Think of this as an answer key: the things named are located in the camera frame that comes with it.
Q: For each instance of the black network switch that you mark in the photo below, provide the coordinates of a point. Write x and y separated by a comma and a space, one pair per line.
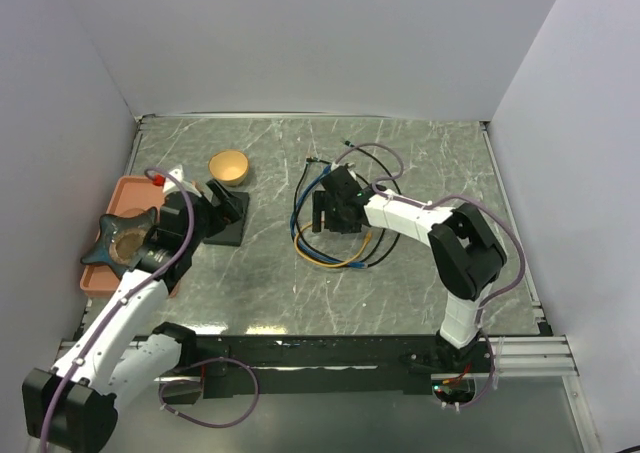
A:
234, 211

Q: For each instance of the dark blue star dish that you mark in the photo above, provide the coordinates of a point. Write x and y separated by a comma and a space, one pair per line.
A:
119, 239

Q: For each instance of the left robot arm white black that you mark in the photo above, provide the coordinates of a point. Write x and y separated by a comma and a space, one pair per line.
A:
75, 404

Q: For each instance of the pink plastic tray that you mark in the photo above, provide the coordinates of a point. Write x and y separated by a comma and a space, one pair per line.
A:
134, 207

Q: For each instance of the aluminium frame rail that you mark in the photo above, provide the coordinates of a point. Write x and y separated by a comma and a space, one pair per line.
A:
533, 356

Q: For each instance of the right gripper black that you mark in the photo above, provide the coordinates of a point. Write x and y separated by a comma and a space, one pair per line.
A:
319, 205

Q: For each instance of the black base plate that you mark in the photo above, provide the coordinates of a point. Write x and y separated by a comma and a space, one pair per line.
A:
287, 364

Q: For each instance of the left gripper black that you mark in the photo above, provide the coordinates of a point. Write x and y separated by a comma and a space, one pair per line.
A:
229, 208

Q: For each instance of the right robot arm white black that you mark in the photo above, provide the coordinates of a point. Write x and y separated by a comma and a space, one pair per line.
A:
467, 254

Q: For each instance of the yellow wooden bowl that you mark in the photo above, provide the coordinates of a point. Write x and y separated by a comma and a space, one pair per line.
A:
229, 167

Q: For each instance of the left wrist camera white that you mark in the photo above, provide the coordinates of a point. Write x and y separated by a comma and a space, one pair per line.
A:
170, 181

